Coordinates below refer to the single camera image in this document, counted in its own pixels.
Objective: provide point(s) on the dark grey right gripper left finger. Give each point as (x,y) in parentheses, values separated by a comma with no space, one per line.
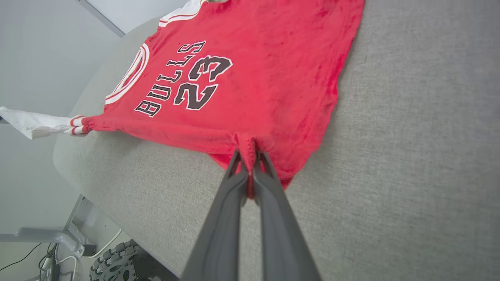
(218,242)

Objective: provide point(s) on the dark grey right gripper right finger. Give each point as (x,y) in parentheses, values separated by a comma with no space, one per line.
(283,242)

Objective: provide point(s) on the red and white basketball jersey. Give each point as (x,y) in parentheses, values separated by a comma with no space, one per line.
(265,97)

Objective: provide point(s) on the black mecanum wheel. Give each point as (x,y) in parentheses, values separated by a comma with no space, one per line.
(115,263)

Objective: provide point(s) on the black plug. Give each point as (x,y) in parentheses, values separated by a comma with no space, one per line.
(89,250)

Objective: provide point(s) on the grey metal frame leg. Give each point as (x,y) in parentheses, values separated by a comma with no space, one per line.
(91,220)

